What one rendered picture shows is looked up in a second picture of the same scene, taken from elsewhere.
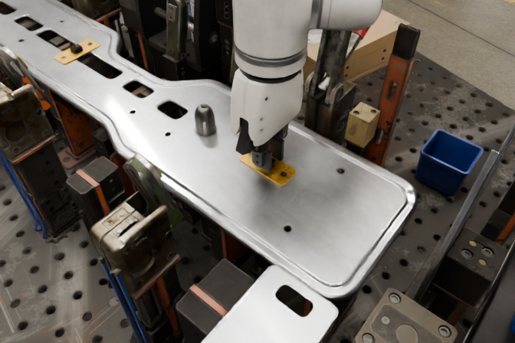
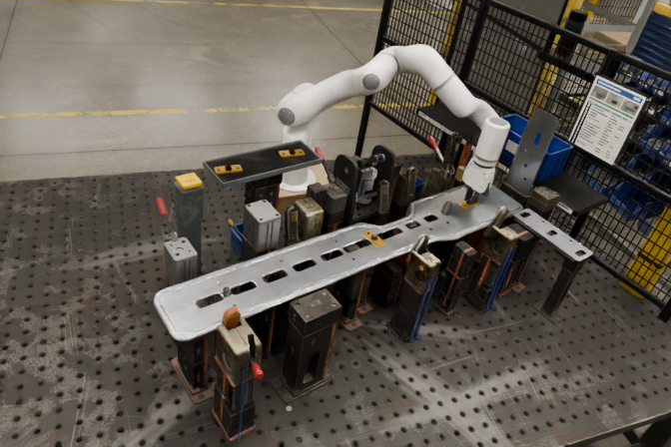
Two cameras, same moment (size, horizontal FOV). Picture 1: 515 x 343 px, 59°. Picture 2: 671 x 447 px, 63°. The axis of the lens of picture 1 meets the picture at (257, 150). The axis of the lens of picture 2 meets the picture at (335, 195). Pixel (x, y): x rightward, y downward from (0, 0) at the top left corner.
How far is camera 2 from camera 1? 198 cm
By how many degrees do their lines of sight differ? 60
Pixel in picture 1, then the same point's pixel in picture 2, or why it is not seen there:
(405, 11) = (103, 161)
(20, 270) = (436, 352)
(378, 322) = (544, 195)
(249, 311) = (529, 223)
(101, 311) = (464, 321)
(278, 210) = (491, 208)
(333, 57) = (449, 158)
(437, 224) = not seen: hidden behind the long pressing
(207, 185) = (478, 219)
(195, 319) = (528, 237)
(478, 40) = (175, 149)
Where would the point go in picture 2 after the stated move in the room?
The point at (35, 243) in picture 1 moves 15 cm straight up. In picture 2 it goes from (419, 344) to (430, 313)
